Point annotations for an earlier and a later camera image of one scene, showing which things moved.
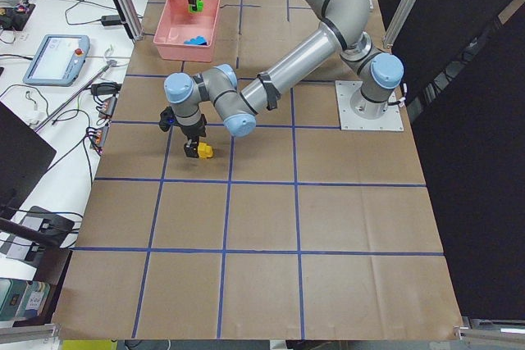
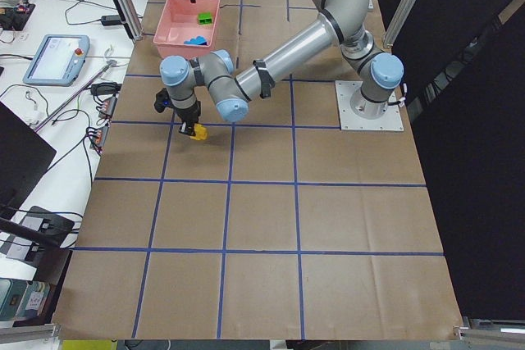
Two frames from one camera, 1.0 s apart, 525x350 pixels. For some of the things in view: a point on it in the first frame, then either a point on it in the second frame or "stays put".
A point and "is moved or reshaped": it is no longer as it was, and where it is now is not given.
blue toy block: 199,40 stays put
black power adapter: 111,20 stays put
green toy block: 199,6 to 204,18
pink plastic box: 184,34 stays put
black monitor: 25,155 stays put
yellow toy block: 204,151 is moved or reshaped
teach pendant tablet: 58,60 stays put
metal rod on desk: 74,96 stays put
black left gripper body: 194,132 to 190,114
